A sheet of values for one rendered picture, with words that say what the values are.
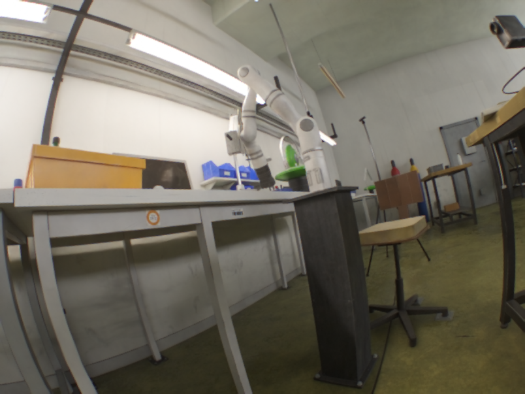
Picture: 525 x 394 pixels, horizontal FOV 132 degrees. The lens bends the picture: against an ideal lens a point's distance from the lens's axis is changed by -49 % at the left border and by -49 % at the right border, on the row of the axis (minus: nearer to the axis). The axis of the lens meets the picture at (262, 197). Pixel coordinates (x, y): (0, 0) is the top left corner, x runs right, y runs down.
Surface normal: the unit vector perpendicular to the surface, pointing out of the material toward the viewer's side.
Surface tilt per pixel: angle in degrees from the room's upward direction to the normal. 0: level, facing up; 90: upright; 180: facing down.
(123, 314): 90
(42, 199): 90
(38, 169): 94
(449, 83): 90
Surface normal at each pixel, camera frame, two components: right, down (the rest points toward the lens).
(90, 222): 0.80, -0.22
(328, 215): -0.67, 0.04
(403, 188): -0.85, 0.10
